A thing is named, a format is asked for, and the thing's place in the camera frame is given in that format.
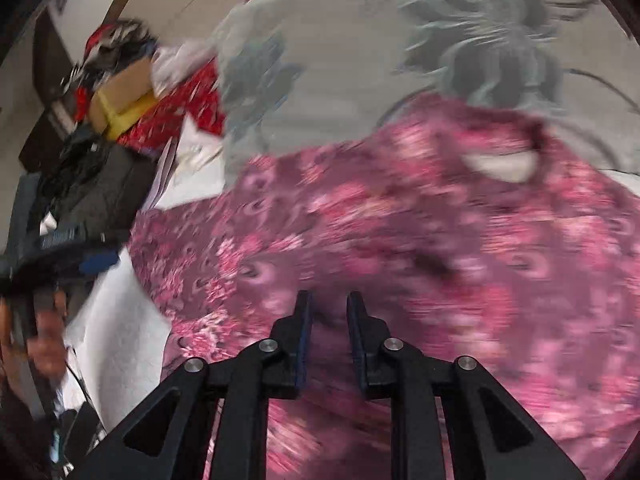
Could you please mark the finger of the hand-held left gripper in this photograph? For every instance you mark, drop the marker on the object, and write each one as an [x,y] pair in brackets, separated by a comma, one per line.
[100,262]

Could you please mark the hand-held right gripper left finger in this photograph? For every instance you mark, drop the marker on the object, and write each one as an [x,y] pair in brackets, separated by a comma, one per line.
[303,345]

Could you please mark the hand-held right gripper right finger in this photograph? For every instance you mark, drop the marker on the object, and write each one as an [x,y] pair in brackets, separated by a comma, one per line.
[355,345]

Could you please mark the pink floral garment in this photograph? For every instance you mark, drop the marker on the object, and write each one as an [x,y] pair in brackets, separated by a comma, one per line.
[400,270]

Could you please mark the person's left hand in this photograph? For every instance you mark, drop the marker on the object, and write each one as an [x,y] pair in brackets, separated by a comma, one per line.
[47,335]

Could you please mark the black bag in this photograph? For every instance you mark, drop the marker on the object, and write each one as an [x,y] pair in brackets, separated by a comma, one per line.
[95,185]

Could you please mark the white bed sheet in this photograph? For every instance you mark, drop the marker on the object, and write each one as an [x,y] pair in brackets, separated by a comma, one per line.
[120,345]

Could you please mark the white papers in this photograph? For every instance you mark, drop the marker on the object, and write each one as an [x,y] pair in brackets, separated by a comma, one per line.
[185,160]

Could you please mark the cardboard box with yellow tape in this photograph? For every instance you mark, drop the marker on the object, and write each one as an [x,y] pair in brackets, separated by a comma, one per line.
[125,95]

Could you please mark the red printed cloth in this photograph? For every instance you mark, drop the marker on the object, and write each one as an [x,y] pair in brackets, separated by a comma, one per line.
[165,115]

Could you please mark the red white black patterned cloth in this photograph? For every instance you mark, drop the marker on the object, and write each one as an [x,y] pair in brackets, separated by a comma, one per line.
[115,42]

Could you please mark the grey floral pillow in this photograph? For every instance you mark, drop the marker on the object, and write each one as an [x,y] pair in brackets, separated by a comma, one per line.
[390,35]

